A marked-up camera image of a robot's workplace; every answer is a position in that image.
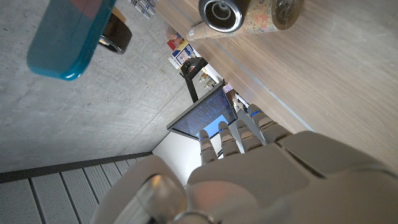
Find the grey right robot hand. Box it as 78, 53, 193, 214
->
129, 0, 157, 20

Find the black round lens object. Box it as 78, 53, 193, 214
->
198, 0, 276, 34

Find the teal and orange toy airplane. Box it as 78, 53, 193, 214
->
26, 0, 133, 81

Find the computer monitor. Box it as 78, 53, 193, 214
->
166, 83, 239, 140

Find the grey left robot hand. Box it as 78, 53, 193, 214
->
91, 103, 398, 224

